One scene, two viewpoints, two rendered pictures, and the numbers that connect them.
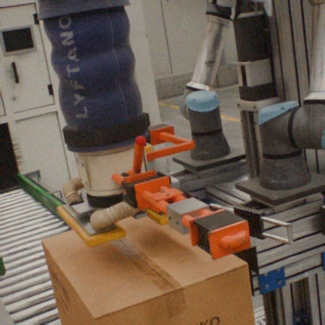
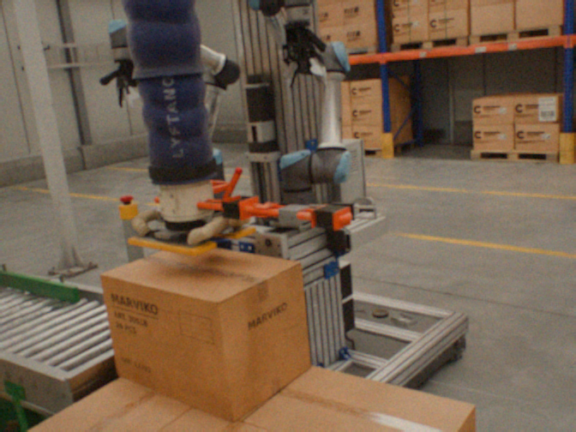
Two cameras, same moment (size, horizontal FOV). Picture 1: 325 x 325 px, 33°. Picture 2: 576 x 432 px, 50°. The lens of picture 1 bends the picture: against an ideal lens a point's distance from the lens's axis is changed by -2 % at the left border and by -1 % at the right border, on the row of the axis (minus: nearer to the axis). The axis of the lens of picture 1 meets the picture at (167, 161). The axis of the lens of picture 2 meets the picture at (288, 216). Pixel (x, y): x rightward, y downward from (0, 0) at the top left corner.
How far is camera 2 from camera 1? 95 cm
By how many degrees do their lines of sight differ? 27
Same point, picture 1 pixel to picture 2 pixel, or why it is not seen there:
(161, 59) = (16, 137)
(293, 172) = (310, 201)
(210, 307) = (281, 295)
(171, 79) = (30, 160)
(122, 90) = (206, 136)
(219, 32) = (216, 99)
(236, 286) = (296, 279)
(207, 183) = not seen: hidden behind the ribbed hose
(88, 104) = (183, 147)
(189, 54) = not seen: hidden behind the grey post
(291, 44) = (292, 109)
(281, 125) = (303, 167)
